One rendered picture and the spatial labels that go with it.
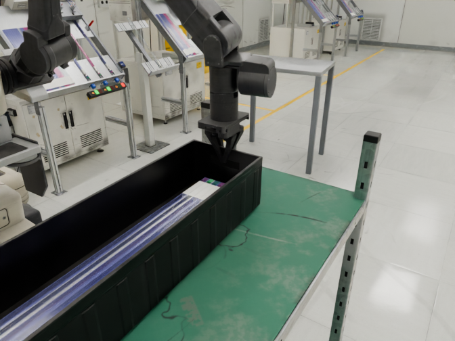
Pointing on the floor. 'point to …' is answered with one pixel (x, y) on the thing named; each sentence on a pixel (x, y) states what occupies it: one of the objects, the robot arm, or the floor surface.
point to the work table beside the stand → (318, 67)
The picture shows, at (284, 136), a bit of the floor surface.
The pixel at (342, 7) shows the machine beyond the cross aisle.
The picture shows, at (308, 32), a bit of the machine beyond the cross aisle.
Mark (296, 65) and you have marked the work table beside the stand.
